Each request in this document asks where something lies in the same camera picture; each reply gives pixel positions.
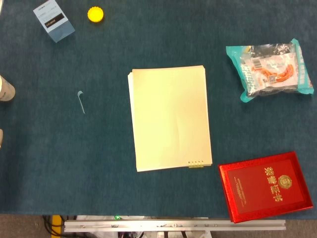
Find yellow plastic bottle cap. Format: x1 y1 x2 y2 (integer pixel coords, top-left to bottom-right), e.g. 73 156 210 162
87 6 105 24

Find aluminium profile rail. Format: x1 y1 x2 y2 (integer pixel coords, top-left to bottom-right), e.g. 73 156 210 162
63 219 286 233

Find red certificate folder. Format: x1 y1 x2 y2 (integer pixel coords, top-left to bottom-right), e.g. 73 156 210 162
217 151 314 224

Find black cables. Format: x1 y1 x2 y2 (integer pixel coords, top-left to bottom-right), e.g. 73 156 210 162
42 215 65 236

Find light blue paper strip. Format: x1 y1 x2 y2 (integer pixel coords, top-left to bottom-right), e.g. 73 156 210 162
77 90 86 115

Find light blue cardboard box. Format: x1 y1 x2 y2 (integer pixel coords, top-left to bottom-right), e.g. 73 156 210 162
33 0 76 43

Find teal felt table cloth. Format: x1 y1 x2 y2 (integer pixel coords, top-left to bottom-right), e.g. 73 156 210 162
0 0 317 216

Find cream paper stack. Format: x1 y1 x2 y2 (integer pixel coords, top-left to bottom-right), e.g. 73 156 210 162
127 65 213 173

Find teal snack food package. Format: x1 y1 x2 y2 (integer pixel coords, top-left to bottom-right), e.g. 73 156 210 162
225 38 314 103

